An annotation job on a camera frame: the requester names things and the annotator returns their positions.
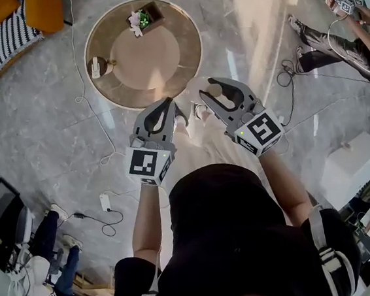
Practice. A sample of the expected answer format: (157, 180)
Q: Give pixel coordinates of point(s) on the person's left shoe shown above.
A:
(181, 119)

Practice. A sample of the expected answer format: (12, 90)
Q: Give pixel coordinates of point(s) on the wooden crate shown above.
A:
(95, 291)

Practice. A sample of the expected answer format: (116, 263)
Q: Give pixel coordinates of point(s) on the round glass coffee table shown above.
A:
(146, 62)

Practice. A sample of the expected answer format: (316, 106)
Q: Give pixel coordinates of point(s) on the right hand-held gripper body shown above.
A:
(262, 129)

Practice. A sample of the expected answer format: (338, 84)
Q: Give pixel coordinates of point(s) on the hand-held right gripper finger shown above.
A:
(226, 116)
(238, 94)

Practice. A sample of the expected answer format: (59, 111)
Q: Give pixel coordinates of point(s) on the person's beige trousers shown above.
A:
(203, 138)

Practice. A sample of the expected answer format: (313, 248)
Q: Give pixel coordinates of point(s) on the person's left forearm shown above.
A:
(145, 220)

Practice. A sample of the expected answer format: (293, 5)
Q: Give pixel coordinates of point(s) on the person's right forearm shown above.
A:
(284, 186)

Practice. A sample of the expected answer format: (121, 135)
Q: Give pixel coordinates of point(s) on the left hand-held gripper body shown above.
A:
(147, 161)

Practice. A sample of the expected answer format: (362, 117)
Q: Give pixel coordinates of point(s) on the person's shoe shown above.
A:
(181, 119)
(201, 111)

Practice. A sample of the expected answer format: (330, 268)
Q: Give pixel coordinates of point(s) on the wooden flower box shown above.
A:
(148, 16)

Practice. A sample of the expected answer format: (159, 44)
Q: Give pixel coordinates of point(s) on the person's right shoe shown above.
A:
(201, 111)

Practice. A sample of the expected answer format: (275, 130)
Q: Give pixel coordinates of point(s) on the person's black shirt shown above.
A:
(230, 237)

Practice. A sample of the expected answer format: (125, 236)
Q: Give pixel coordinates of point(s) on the white cylindrical container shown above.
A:
(97, 68)

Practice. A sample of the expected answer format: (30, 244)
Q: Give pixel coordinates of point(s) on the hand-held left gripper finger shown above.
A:
(169, 122)
(144, 118)

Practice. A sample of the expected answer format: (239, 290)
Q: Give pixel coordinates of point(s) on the small round white object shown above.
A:
(195, 88)

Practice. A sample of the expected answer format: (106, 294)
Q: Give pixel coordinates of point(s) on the white box cabinet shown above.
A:
(351, 166)

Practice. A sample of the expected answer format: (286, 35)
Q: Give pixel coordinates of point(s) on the white power strip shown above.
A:
(105, 201)
(280, 119)

